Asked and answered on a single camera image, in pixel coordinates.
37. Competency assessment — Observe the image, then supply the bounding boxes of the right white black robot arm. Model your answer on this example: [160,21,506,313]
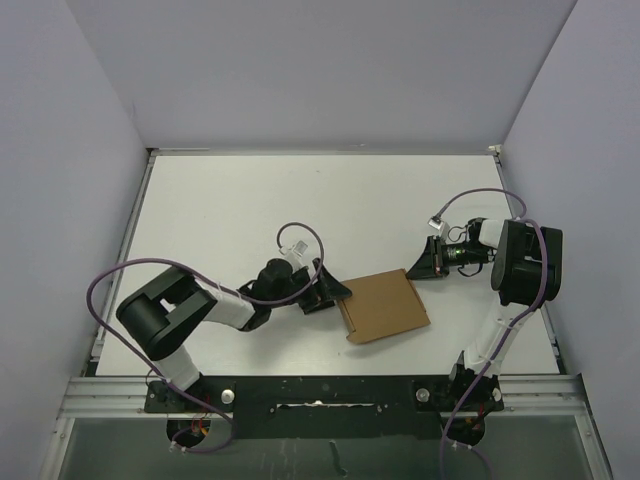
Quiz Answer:
[406,218,564,409]

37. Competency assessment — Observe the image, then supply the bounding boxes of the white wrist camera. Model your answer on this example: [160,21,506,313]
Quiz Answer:
[428,215,450,241]
[279,240,308,272]

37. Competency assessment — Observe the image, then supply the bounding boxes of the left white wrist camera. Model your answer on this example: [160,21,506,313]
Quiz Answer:
[279,240,308,272]

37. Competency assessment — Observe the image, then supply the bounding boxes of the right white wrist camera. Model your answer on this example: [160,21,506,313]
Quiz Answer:
[428,215,450,241]

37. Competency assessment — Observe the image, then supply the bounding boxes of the purple cable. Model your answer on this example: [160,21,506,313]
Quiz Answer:
[439,188,547,480]
[85,222,327,454]

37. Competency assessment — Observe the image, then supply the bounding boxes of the brown cardboard box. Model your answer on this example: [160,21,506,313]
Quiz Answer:
[338,269,431,345]

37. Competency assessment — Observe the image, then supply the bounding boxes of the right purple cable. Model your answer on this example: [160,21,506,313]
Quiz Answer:
[439,188,547,480]

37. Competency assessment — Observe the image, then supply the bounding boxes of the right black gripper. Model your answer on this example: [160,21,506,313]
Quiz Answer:
[406,236,491,281]

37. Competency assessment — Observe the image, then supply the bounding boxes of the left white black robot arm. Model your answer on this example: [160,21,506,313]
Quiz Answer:
[116,258,352,411]

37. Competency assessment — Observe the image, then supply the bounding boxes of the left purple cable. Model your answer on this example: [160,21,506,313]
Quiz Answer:
[85,222,327,454]

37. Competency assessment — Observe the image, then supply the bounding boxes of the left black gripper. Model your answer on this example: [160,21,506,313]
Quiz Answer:
[269,258,351,313]

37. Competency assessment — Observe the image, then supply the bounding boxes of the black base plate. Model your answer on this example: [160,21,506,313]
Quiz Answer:
[144,375,504,447]

